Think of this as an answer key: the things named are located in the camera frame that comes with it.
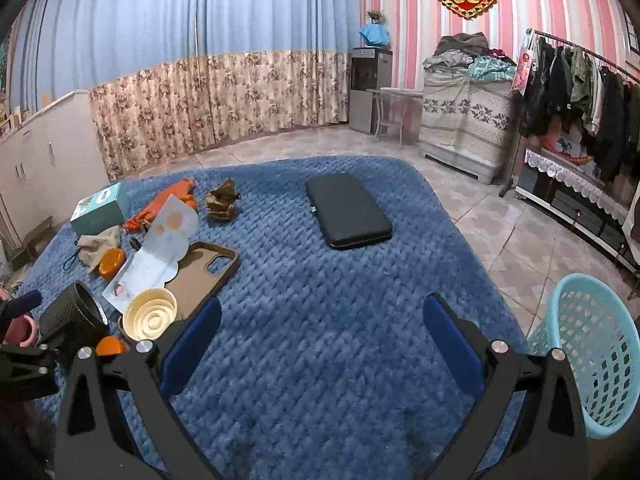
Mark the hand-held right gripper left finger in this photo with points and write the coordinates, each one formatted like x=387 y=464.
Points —
x=192 y=345

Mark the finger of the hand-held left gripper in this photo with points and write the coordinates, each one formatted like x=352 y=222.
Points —
x=27 y=372
x=22 y=302

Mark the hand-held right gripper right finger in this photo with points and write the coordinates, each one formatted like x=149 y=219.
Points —
x=452 y=345

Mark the black cup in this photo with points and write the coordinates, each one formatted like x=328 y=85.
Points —
x=75 y=317

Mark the beige cloth pouch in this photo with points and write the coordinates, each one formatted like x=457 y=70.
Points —
x=97 y=246

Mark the turquoise plastic basket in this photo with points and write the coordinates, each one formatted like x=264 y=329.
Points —
x=590 y=355

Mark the pink round container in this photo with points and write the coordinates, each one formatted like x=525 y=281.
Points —
x=26 y=332

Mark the small wooden stool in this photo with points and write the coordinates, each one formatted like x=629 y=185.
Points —
x=37 y=240

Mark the brown phone case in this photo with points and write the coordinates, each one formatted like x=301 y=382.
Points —
x=212 y=270

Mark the orange tangerine peel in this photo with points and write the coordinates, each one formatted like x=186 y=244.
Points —
x=111 y=346

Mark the small orange knitted item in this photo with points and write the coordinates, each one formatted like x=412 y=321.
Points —
x=111 y=263

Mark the white printed paper sheet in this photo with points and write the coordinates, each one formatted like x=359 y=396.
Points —
x=167 y=230

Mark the teal cardboard box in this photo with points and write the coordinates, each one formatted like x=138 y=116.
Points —
x=97 y=210

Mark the blue quilted blanket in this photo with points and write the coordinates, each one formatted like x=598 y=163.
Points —
x=325 y=310

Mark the orange cloth bag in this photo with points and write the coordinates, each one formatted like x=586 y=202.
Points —
x=160 y=205

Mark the brown crumpled cloth item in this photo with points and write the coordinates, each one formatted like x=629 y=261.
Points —
x=223 y=201

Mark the white cabinet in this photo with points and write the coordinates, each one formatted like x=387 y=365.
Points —
x=50 y=150

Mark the black flat case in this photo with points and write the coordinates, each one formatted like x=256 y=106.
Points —
x=347 y=210

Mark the low cabinet with lace cover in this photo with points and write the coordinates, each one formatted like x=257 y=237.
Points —
x=575 y=182

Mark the covered pile of bedding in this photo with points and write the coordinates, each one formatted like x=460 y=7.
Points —
x=465 y=120

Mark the pale stool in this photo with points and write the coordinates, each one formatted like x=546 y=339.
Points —
x=395 y=110

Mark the grey water dispenser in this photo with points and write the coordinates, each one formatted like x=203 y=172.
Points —
x=369 y=90

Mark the clothes rack with hanging clothes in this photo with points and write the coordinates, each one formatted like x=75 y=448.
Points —
x=580 y=90

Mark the blue and floral curtain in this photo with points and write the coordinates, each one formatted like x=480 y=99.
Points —
x=200 y=60

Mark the pile of clothes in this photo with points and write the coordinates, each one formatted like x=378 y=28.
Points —
x=470 y=55

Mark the blue cloth bundle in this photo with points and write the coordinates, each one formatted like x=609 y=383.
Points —
x=375 y=34

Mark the small potted plant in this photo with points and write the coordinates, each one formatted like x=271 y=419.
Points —
x=376 y=15

